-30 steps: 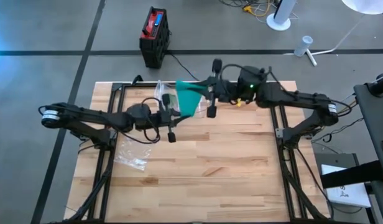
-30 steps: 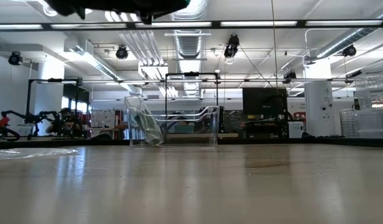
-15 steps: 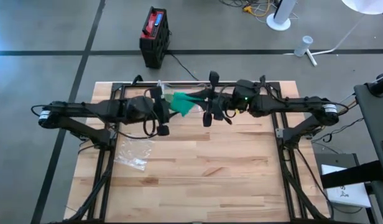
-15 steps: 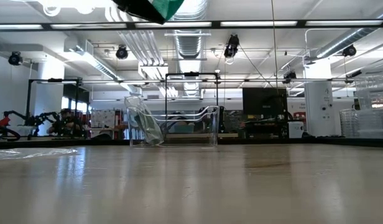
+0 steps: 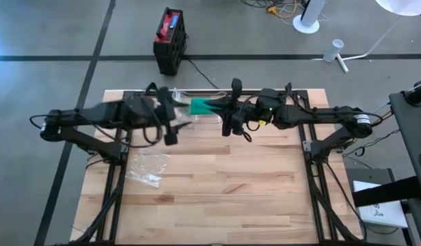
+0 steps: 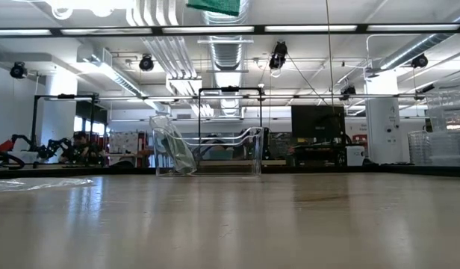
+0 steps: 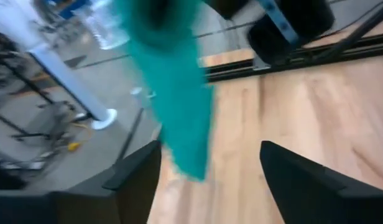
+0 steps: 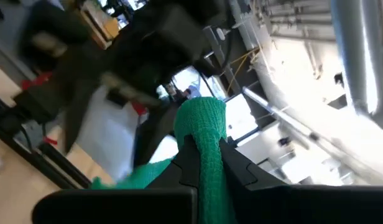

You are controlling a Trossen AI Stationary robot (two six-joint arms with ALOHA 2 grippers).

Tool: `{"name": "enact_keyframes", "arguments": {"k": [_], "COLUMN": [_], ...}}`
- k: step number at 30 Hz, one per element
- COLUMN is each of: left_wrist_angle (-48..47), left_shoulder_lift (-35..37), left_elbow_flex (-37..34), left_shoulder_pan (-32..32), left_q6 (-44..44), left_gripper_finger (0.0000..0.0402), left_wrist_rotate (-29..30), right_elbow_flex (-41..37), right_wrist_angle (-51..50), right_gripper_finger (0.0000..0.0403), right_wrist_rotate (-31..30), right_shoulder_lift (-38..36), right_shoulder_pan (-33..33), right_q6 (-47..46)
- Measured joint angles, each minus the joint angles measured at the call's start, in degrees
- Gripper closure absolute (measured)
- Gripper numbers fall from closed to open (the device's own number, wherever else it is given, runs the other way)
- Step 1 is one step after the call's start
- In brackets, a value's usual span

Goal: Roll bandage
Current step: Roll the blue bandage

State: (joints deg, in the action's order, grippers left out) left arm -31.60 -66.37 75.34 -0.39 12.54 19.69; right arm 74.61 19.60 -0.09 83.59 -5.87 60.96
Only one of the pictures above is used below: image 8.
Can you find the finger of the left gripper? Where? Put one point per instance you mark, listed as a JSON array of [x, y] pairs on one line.
[[79, 109], [154, 133]]

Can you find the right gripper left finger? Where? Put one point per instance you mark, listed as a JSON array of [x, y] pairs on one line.
[[117, 205]]

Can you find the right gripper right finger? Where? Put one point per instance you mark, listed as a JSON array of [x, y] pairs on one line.
[[303, 205]]

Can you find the teal green bandage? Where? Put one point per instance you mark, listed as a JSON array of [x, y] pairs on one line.
[[204, 118]]

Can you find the black metal table frame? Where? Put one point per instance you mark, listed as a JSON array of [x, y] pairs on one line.
[[54, 161]]

